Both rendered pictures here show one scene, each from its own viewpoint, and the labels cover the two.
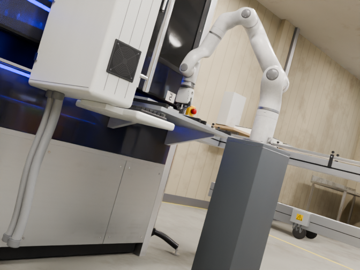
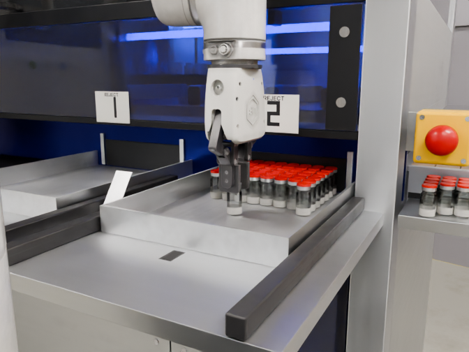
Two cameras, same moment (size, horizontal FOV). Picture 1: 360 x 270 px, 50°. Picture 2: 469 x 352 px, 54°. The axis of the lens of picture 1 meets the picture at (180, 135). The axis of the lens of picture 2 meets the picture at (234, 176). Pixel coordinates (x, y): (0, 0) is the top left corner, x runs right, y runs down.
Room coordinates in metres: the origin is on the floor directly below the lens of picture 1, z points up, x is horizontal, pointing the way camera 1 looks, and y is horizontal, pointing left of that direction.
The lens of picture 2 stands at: (2.22, -0.59, 1.08)
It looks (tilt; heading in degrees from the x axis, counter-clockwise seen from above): 12 degrees down; 81
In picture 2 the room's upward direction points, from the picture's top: straight up
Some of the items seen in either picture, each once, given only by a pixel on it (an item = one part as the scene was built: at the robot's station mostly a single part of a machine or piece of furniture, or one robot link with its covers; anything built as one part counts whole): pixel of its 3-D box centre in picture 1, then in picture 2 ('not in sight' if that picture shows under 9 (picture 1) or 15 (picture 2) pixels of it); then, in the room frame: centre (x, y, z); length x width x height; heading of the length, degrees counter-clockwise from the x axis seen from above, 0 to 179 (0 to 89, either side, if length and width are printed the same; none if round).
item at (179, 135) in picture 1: (189, 140); not in sight; (2.36, -0.06, 0.80); 0.34 x 0.03 x 0.13; 53
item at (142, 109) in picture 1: (124, 107); not in sight; (1.63, 0.26, 0.82); 0.40 x 0.14 x 0.02; 45
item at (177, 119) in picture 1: (166, 118); (128, 214); (2.17, 0.09, 0.87); 0.70 x 0.48 x 0.02; 143
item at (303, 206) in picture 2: not in sight; (303, 198); (2.42, 0.02, 0.90); 0.02 x 0.02 x 0.05
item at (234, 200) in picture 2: not in sight; (234, 199); (2.32, 0.04, 0.90); 0.02 x 0.02 x 0.04
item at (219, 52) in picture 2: (188, 85); (234, 53); (2.32, 0.03, 1.11); 0.09 x 0.08 x 0.03; 53
